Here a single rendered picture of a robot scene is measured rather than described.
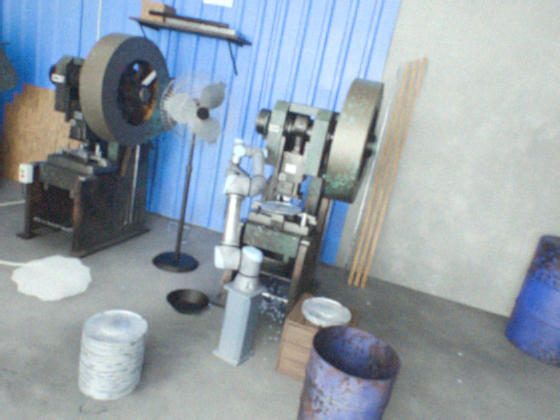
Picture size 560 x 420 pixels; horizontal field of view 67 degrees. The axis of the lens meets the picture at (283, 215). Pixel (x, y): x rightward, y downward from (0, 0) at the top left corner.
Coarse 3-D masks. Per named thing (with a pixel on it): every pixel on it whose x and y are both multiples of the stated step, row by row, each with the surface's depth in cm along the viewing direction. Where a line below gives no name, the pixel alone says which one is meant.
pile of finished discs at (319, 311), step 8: (304, 304) 251; (312, 304) 254; (320, 304) 256; (328, 304) 258; (336, 304) 260; (304, 312) 244; (312, 312) 244; (320, 312) 245; (328, 312) 247; (336, 312) 249; (344, 312) 252; (312, 320) 239; (320, 320) 236; (328, 320) 239; (336, 320) 241; (344, 320) 243
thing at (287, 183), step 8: (288, 152) 290; (296, 152) 292; (288, 160) 290; (296, 160) 289; (280, 168) 293; (288, 168) 291; (296, 168) 290; (280, 176) 293; (288, 176) 293; (296, 176) 291; (280, 184) 292; (288, 184) 291; (296, 184) 292; (288, 192) 292; (296, 192) 294
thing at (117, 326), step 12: (108, 312) 216; (120, 312) 218; (84, 324) 201; (96, 324) 204; (108, 324) 205; (120, 324) 207; (132, 324) 210; (144, 324) 212; (96, 336) 195; (108, 336) 197; (120, 336) 199; (132, 336) 201
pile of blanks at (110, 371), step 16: (144, 336) 206; (96, 352) 193; (112, 352) 193; (128, 352) 197; (80, 368) 202; (96, 368) 195; (112, 368) 196; (128, 368) 201; (80, 384) 203; (96, 384) 197; (112, 384) 199; (128, 384) 205
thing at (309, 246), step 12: (324, 204) 324; (324, 216) 325; (300, 240) 281; (312, 240) 296; (300, 252) 279; (312, 252) 317; (300, 264) 281; (312, 264) 343; (300, 276) 285; (300, 288) 313; (312, 288) 358; (288, 300) 289; (288, 312) 291
